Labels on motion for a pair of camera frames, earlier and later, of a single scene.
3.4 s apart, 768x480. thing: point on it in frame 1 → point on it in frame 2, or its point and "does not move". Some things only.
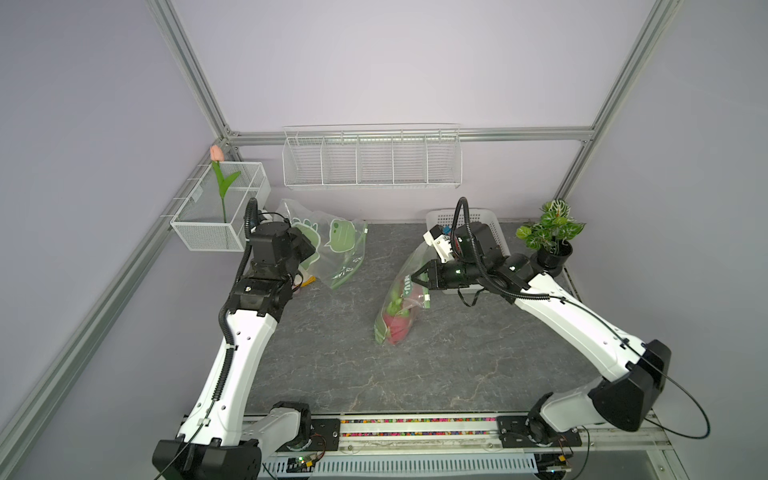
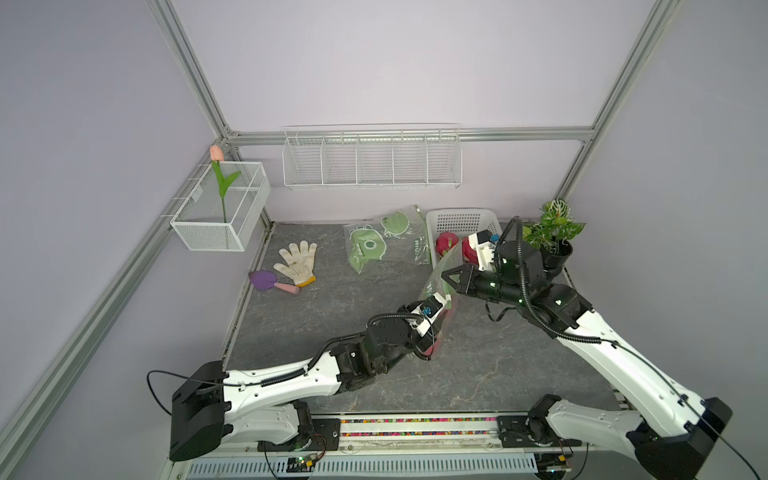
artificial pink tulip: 217,156 does not move
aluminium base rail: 462,435 does not move
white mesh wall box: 199,221 does not move
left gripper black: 297,239 → 434,331
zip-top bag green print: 338,242 → 398,240
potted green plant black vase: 551,235 does not move
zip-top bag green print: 403,298 → 438,285
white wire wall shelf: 372,155 does not move
